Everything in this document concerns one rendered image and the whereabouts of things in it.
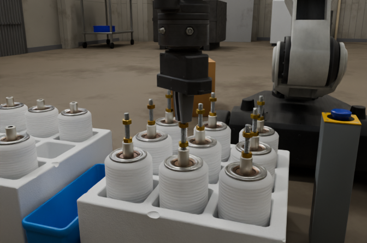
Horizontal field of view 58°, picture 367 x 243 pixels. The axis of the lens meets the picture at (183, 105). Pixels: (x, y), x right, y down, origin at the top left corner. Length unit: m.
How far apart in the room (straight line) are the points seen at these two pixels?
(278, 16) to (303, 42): 5.86
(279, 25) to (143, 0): 3.24
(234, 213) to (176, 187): 0.11
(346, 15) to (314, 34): 7.89
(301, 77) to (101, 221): 0.65
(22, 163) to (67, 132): 0.21
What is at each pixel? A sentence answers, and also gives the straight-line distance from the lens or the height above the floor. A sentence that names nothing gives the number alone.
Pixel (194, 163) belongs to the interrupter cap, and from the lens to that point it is 0.64.
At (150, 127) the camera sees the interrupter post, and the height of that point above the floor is 0.28.
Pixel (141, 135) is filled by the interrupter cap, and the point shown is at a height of 0.25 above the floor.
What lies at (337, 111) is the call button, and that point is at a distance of 0.77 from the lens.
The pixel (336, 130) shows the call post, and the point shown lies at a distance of 0.75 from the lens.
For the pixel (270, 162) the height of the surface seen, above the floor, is 0.24.
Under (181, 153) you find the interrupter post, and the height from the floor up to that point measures 0.28.
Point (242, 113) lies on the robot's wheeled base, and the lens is 1.14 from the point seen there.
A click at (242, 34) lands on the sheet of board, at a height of 0.18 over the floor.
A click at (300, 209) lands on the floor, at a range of 1.03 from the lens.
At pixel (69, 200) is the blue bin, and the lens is 0.90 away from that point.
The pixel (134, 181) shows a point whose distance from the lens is 0.66.
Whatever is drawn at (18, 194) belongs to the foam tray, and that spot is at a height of 0.16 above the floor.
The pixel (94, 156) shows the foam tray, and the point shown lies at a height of 0.13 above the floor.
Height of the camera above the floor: 0.52
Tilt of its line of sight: 15 degrees down
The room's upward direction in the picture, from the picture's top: straight up
